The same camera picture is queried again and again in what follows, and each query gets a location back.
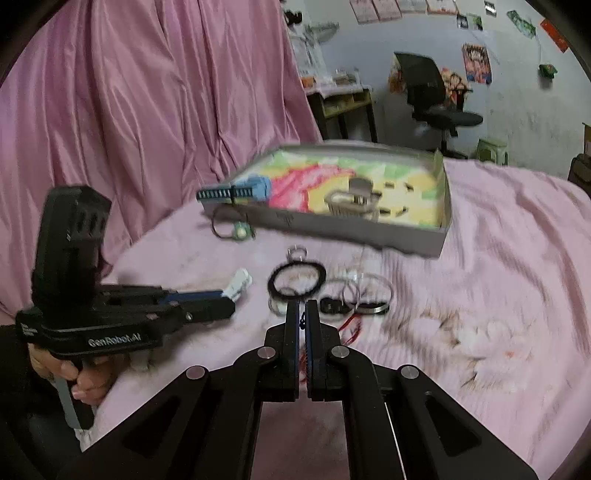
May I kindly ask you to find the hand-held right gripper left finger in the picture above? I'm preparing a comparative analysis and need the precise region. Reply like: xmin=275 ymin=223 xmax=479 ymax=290
xmin=58 ymin=300 xmax=305 ymax=480

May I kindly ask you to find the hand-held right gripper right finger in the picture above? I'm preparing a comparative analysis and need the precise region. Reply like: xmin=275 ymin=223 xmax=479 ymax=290
xmin=305 ymin=299 xmax=539 ymax=480

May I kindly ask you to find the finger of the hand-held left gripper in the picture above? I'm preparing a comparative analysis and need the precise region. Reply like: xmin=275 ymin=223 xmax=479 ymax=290
xmin=178 ymin=299 xmax=237 ymax=324
xmin=159 ymin=288 xmax=228 ymax=305

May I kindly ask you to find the silver bangle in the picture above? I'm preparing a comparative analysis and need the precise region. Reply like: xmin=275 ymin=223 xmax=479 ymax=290
xmin=268 ymin=290 xmax=301 ymax=317
xmin=355 ymin=275 xmax=393 ymax=318

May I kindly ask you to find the white hair clip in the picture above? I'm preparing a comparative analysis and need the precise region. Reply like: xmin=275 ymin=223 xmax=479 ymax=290
xmin=222 ymin=268 xmax=254 ymax=298

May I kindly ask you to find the red cord necklace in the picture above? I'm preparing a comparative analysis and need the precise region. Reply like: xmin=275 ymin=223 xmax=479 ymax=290
xmin=298 ymin=309 xmax=365 ymax=374

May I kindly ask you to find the clear plastic ring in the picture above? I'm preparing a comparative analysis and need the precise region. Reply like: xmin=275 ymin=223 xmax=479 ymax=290
xmin=339 ymin=272 xmax=366 ymax=306

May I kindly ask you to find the black hair tie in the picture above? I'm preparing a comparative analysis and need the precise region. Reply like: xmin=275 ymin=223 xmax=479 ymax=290
xmin=267 ymin=261 xmax=328 ymax=298

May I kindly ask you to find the key ring with green charm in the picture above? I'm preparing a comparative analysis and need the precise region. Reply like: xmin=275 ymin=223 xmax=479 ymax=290
xmin=211 ymin=208 xmax=256 ymax=241

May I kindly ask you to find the grey cardboard box tray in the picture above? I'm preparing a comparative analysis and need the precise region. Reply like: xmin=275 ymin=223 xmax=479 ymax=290
xmin=202 ymin=143 xmax=451 ymax=259

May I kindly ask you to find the blue wrist watch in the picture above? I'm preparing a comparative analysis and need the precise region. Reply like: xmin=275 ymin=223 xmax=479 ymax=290
xmin=196 ymin=176 xmax=272 ymax=204

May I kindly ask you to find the person's left hand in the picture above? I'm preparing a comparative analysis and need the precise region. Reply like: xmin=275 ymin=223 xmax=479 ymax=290
xmin=30 ymin=348 xmax=112 ymax=407

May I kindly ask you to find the grey claw hair clip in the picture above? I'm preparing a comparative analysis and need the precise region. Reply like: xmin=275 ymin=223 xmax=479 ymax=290
xmin=325 ymin=179 xmax=383 ymax=220

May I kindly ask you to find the pink satin curtain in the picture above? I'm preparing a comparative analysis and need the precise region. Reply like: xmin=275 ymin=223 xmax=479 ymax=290
xmin=0 ymin=0 xmax=324 ymax=319

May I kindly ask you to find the wooden desk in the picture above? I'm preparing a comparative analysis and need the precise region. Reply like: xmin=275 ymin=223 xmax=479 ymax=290
xmin=302 ymin=85 xmax=379 ymax=144

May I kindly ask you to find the black office chair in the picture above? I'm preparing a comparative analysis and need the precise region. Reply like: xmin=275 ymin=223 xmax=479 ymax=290
xmin=393 ymin=52 xmax=484 ymax=158

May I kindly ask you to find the stack of books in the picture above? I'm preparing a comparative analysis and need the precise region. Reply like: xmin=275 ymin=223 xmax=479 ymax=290
xmin=300 ymin=69 xmax=363 ymax=93

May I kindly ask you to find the green plastic stool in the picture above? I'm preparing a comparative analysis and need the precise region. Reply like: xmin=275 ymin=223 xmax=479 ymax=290
xmin=475 ymin=138 xmax=509 ymax=166

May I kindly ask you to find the large cartoon wall poster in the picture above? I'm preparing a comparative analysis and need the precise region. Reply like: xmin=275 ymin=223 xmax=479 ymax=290
xmin=388 ymin=65 xmax=472 ymax=112

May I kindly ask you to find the row of wall certificates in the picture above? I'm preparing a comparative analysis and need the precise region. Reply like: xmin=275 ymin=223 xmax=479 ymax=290
xmin=350 ymin=0 xmax=458 ymax=24

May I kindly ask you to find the green wall photo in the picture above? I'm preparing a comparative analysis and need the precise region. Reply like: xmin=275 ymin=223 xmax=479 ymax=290
xmin=506 ymin=10 xmax=537 ymax=38

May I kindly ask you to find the red wall card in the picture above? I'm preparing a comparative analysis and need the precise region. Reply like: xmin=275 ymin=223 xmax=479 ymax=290
xmin=540 ymin=18 xmax=568 ymax=52

